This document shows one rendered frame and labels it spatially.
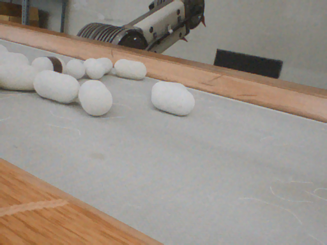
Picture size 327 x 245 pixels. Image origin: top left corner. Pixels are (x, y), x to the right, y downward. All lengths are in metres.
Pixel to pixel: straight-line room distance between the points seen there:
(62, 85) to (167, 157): 0.10
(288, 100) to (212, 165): 0.21
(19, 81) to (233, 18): 2.12
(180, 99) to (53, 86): 0.09
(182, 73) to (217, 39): 1.93
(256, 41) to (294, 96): 1.91
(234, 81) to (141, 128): 0.20
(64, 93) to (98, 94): 0.03
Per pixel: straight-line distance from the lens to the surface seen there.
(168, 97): 0.24
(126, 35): 0.67
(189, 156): 0.17
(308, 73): 2.25
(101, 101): 0.20
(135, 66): 0.37
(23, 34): 0.60
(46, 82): 0.23
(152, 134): 0.19
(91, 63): 0.33
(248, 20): 2.29
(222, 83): 0.38
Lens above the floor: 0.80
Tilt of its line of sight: 17 degrees down
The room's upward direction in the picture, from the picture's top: 10 degrees clockwise
